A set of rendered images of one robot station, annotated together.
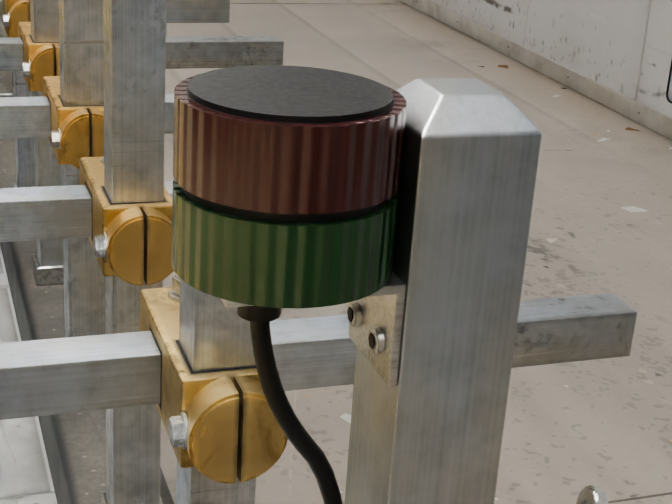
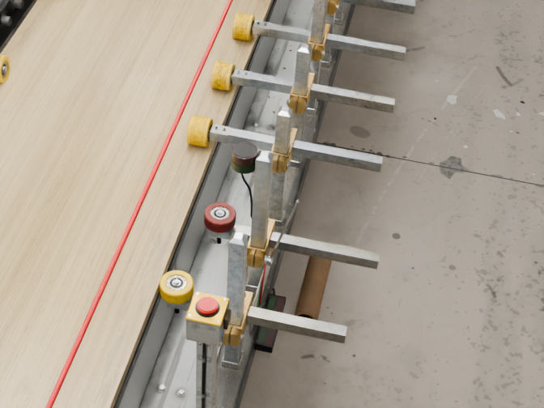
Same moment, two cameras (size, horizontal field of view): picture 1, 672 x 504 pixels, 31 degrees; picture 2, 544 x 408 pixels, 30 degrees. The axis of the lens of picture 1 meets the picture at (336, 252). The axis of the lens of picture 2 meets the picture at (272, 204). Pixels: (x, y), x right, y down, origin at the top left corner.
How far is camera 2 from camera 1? 2.11 m
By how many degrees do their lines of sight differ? 34
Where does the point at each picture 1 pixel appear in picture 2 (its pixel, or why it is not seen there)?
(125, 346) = (269, 139)
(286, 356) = (299, 150)
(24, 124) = (302, 39)
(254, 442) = (280, 167)
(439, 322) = (258, 177)
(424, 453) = (257, 189)
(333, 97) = (247, 153)
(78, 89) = (314, 38)
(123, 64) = (298, 66)
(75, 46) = (314, 27)
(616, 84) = not seen: outside the picture
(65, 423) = not seen: hidden behind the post
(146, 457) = not seen: hidden behind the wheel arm
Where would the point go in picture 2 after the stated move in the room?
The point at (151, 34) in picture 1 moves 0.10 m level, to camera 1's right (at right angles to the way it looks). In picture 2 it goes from (305, 61) to (337, 75)
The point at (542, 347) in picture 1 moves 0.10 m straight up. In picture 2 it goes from (357, 164) to (362, 136)
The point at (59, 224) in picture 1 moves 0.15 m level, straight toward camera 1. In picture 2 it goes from (284, 90) to (267, 122)
